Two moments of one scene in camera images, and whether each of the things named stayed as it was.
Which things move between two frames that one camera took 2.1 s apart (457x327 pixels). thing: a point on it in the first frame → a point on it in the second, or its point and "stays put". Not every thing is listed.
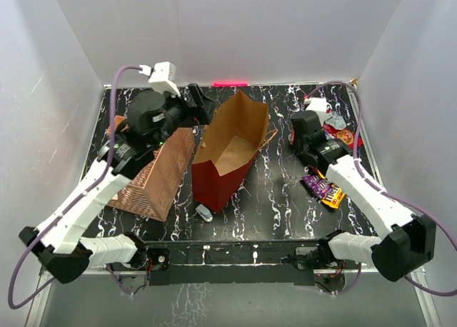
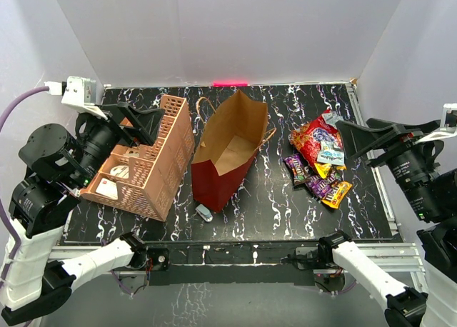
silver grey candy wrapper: (335, 120) stays put
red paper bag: (233, 137) stays put
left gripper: (195, 116) → (151, 119)
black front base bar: (234, 263) stays put
